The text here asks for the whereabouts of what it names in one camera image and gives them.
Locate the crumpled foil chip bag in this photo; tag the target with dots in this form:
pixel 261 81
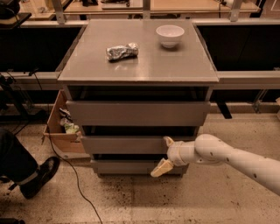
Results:
pixel 120 52

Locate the grey drawer cabinet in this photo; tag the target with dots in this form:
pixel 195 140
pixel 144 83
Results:
pixel 130 96

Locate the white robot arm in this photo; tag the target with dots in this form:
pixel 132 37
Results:
pixel 209 150

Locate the dark trouser leg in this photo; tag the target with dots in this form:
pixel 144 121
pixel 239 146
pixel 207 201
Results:
pixel 16 163

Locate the grey metal rail frame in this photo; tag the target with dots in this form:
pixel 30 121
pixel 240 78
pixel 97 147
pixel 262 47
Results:
pixel 248 78

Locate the trash wrappers in box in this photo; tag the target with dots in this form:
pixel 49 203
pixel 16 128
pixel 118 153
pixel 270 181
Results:
pixel 67 123

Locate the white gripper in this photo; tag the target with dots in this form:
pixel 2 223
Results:
pixel 174 153

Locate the white ceramic bowl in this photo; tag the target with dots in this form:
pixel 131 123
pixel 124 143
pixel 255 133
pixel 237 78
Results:
pixel 169 35

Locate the black shoe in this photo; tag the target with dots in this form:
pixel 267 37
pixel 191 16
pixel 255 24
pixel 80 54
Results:
pixel 42 175

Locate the grey top drawer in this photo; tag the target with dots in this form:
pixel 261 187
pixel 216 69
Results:
pixel 138 113

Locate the cardboard box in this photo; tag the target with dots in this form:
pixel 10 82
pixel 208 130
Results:
pixel 69 145

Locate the wooden background desk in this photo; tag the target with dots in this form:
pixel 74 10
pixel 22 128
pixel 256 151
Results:
pixel 43 9

